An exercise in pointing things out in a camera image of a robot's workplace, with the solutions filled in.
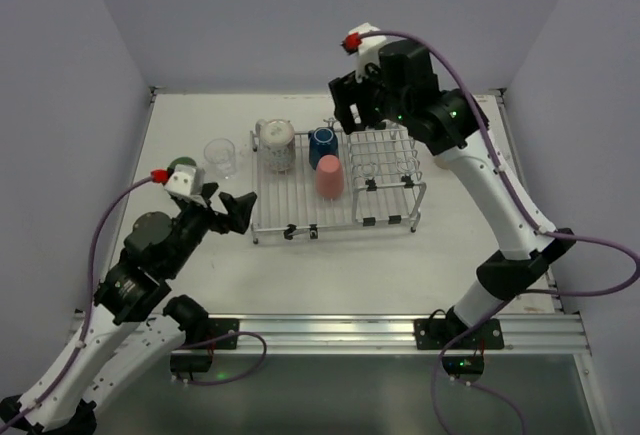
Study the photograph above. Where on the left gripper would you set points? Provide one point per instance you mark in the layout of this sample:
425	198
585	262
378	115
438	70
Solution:
214	207

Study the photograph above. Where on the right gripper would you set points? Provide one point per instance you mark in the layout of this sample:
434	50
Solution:
347	100

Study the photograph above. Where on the clear plastic tumbler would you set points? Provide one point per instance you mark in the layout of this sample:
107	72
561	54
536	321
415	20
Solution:
220	158

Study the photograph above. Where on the green plastic cup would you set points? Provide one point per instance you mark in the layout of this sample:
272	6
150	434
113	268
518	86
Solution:
182	160

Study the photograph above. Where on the pink plastic cup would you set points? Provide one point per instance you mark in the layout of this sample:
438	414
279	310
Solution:
329	180

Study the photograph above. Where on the beige plastic cup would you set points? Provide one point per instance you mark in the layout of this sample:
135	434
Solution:
441	163

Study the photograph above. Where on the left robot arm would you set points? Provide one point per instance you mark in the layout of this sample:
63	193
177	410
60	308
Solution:
130	319

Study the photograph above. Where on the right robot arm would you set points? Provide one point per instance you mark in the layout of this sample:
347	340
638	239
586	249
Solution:
395	81

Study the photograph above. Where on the dark blue ceramic mug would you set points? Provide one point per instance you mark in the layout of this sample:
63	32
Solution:
323	141

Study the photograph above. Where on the white floral ceramic mug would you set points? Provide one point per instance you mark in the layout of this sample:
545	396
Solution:
276	144

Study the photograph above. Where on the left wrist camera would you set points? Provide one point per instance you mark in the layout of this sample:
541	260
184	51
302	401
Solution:
183	183

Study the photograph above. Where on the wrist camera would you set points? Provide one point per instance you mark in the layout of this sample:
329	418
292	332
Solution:
183	183
365	50

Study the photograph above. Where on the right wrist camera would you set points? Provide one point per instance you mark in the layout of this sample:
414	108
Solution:
365	50

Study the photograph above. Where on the silver wire dish rack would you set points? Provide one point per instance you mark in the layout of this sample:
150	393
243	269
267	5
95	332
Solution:
312	182

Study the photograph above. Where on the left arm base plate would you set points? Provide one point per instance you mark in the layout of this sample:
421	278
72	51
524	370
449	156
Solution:
210	335

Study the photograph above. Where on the aluminium mounting rail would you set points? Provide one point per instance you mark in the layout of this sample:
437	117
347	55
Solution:
509	334

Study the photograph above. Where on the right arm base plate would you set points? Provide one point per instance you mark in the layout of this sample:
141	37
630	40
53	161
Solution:
435	333

